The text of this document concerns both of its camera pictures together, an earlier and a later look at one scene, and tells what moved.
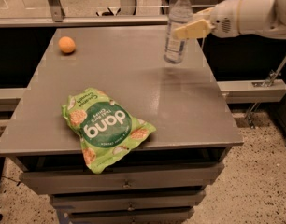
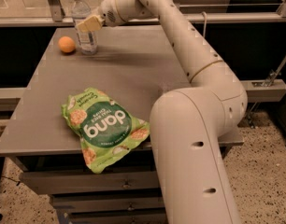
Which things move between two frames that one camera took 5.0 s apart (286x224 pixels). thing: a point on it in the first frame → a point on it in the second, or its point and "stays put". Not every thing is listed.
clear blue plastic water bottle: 180,12 → 81,10
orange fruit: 66,44 stays put
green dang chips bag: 107,132 stays put
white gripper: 223,19 → 107,12
